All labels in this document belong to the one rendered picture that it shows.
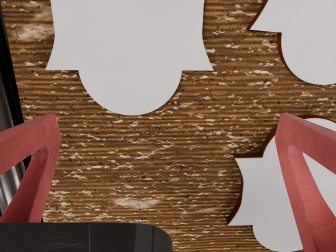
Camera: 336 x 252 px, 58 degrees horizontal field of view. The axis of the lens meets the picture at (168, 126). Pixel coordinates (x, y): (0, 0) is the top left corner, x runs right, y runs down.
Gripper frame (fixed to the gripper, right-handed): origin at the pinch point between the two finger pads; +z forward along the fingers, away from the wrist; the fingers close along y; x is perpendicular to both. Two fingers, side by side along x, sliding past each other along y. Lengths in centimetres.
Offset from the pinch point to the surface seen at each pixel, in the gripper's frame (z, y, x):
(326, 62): 12.6, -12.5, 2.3
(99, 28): 12.5, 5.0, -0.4
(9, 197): 11.0, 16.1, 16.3
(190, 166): 11.1, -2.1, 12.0
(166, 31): 12.6, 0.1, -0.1
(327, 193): 10.1, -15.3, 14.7
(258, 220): 9.2, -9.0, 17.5
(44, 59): 12.8, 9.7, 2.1
